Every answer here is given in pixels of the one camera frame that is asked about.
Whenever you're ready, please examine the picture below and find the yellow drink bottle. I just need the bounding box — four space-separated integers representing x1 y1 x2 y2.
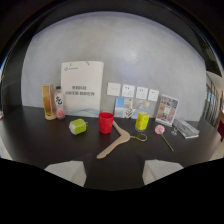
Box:
134 101 151 133

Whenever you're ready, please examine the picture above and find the pink drink bottle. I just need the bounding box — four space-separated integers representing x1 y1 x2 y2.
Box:
53 85 66 120

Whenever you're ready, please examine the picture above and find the pink artificial flower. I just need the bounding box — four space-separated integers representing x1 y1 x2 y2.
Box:
154 124 175 153

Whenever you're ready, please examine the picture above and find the green white cube socket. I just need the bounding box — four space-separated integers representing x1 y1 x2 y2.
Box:
68 118 89 136

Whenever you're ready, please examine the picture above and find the wooden clothes hanger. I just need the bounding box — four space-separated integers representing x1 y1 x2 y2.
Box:
96 120 148 160

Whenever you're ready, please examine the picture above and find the colourful picture brochure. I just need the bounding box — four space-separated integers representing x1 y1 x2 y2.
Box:
154 93 180 128

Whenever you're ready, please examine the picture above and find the red plastic cup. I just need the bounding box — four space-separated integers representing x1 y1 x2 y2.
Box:
98 112 115 135

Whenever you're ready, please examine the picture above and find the wooden stand with rings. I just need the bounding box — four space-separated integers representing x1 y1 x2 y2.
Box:
41 83 58 121

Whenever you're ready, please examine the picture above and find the blue white leaflet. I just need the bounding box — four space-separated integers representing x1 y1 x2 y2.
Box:
113 96 142 120

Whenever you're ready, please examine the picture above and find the white paper shopping bag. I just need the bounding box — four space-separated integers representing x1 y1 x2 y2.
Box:
60 60 105 118

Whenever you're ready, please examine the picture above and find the white wall socket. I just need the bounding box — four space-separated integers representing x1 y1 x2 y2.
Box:
147 88 160 103
135 86 149 101
121 83 136 99

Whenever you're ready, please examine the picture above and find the white wall switch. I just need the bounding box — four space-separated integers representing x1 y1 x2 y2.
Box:
106 82 122 98

